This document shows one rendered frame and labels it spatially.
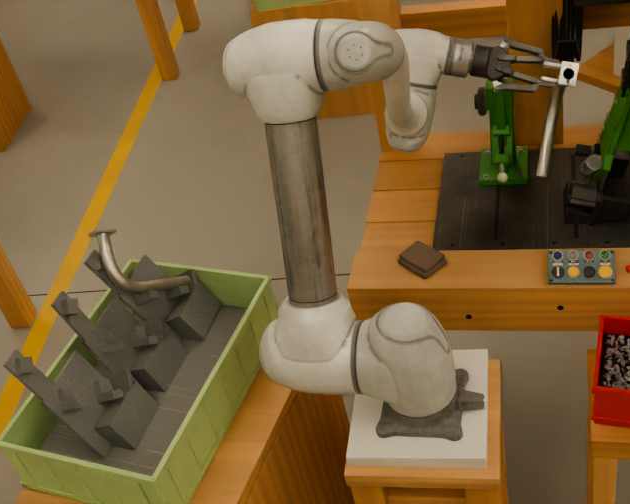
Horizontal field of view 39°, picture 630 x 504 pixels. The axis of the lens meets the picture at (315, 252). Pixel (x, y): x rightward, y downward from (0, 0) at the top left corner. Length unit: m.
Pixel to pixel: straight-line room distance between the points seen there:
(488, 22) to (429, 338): 1.08
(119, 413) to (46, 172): 2.90
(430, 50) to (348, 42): 0.61
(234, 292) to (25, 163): 2.85
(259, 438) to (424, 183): 0.89
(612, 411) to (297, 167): 0.84
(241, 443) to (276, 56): 0.92
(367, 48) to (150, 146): 3.25
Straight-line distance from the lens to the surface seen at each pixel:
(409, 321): 1.73
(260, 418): 2.12
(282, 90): 1.63
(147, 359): 2.16
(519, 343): 3.24
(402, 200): 2.47
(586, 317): 2.22
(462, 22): 2.53
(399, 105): 1.98
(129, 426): 2.09
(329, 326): 1.77
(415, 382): 1.76
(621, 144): 2.19
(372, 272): 2.23
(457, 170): 2.52
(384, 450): 1.89
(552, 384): 3.12
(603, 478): 2.10
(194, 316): 2.25
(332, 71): 1.60
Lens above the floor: 2.39
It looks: 40 degrees down
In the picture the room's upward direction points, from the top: 14 degrees counter-clockwise
